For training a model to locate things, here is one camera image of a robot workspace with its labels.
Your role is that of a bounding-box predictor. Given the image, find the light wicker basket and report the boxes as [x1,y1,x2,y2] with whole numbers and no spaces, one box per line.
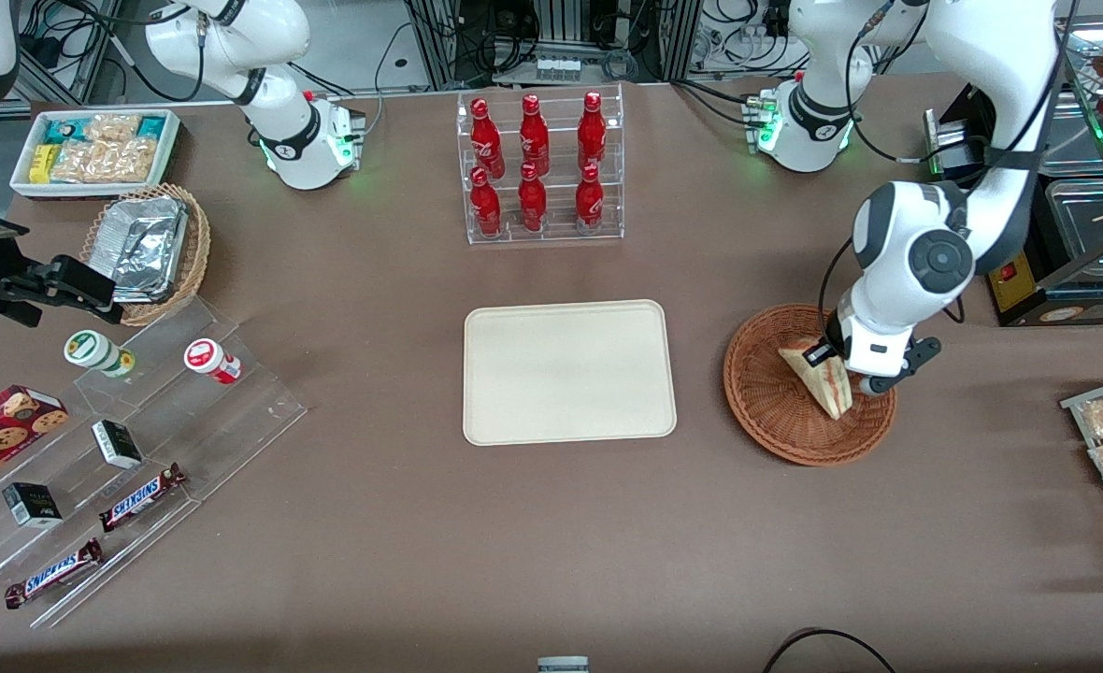
[79,183,212,327]

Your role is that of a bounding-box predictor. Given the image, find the aluminium frame rack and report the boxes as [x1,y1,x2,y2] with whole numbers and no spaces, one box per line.
[406,0,704,88]

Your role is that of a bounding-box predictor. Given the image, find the large clear cracker bag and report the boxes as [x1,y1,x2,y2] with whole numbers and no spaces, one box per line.
[50,137,157,184]

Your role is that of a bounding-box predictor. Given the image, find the green lid white cup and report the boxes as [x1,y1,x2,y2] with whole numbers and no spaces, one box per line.
[64,330,137,379]

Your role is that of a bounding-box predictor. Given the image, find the red cola bottle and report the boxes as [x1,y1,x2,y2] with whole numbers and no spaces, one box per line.
[577,91,608,171]
[470,166,503,237]
[575,163,605,236]
[470,97,506,180]
[518,163,548,234]
[519,93,551,177]

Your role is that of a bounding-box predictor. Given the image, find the red cookie box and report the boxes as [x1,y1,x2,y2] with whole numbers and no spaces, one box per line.
[0,384,70,497]

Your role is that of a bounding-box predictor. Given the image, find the red lid white cup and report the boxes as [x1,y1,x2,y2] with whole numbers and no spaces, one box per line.
[183,338,243,386]

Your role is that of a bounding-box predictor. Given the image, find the small clear cracker bag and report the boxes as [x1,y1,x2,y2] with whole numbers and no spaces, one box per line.
[84,113,143,143]

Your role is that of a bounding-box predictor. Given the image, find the triangular sandwich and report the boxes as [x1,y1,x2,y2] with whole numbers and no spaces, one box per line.
[778,338,855,422]

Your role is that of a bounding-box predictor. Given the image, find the black cable loop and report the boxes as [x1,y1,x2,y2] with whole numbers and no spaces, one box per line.
[762,627,898,673]

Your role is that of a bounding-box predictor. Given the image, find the aluminium foil container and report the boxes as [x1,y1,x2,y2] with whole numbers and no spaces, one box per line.
[93,195,189,303]

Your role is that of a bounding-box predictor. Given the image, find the clear acrylic bottle rack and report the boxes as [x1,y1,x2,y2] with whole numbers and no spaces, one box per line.
[456,83,625,247]

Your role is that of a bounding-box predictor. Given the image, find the black silver box device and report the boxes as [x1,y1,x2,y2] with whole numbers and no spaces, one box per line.
[924,84,994,184]

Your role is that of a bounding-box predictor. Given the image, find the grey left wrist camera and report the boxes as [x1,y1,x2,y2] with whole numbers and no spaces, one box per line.
[857,337,943,396]

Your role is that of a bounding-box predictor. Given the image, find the clear acrylic stepped shelf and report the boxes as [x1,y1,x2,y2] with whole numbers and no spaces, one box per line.
[0,297,308,630]

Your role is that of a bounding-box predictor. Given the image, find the cream rectangular tray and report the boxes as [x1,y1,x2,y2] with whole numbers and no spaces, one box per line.
[463,299,679,447]

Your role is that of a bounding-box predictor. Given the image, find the snickers bar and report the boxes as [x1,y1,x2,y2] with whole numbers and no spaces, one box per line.
[4,538,105,610]
[98,463,188,534]

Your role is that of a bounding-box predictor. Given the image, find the small black box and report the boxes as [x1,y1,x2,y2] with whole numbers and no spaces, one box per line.
[91,420,144,470]
[2,481,64,528]

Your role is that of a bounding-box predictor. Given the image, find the brown wicker basket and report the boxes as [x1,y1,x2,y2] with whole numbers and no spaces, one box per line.
[723,303,898,467]

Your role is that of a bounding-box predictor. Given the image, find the black yellow food warmer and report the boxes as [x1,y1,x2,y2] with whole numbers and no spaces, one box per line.
[981,19,1103,328]

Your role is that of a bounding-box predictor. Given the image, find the white snack bin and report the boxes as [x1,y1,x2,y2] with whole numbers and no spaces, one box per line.
[9,108,182,201]

